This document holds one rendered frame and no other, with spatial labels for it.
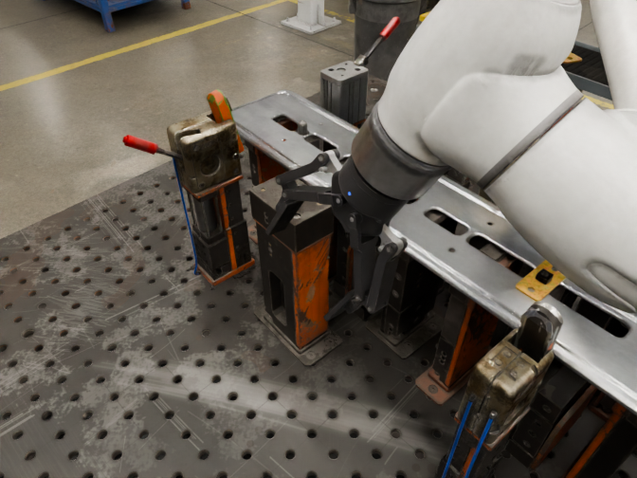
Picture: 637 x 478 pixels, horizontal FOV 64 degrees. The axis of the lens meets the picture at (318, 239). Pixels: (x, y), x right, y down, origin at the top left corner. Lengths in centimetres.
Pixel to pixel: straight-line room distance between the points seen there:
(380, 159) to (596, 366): 39
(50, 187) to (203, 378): 203
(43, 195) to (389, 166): 249
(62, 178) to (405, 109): 260
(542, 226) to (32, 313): 103
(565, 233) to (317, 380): 66
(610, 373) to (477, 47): 45
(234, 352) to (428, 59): 74
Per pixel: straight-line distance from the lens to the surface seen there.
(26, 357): 115
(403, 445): 93
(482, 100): 40
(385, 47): 350
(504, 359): 62
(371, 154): 47
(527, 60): 40
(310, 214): 78
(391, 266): 56
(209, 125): 96
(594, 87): 95
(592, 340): 74
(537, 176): 40
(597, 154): 41
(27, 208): 280
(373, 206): 51
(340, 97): 112
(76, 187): 284
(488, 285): 75
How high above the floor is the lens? 152
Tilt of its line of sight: 42 degrees down
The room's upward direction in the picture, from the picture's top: straight up
